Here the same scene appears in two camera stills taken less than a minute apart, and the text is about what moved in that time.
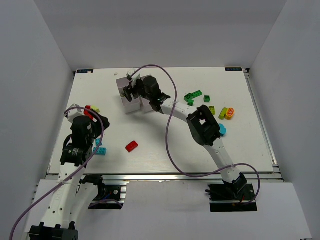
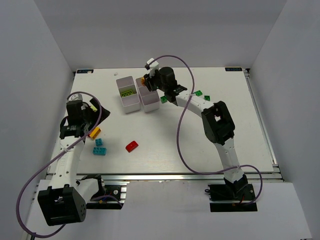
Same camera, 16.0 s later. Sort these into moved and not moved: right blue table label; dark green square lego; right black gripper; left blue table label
Moved: right black gripper
Not moved: right blue table label; dark green square lego; left blue table label
